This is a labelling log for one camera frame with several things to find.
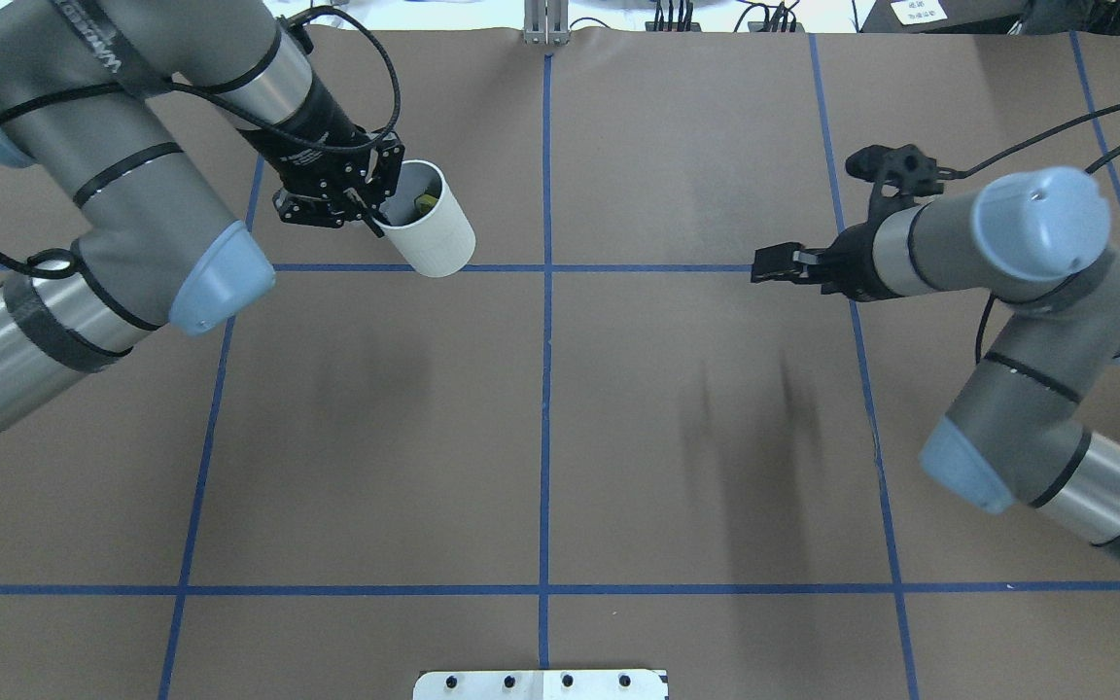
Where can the white paper label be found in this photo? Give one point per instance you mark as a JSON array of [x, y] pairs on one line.
[[918, 12]]

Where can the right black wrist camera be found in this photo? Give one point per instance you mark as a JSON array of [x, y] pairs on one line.
[[899, 177]]

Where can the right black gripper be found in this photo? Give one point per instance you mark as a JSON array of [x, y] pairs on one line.
[[858, 261]]

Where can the aluminium frame post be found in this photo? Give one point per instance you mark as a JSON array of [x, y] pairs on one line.
[[546, 22]]

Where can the brown paper table cover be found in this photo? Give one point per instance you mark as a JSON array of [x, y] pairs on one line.
[[602, 445]]

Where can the yellow lemon piece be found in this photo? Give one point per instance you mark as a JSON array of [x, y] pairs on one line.
[[425, 203]]

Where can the black orange power strip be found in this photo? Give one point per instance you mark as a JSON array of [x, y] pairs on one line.
[[674, 17]]

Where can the white metal base plate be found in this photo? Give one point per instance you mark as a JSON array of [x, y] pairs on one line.
[[631, 683]]

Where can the white HOME mug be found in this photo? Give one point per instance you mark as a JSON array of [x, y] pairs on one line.
[[439, 244]]

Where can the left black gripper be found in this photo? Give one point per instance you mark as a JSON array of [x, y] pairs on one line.
[[310, 136]]

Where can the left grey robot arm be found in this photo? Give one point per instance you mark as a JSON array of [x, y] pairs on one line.
[[76, 79]]

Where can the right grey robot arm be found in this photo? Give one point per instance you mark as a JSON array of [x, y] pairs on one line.
[[1038, 243]]

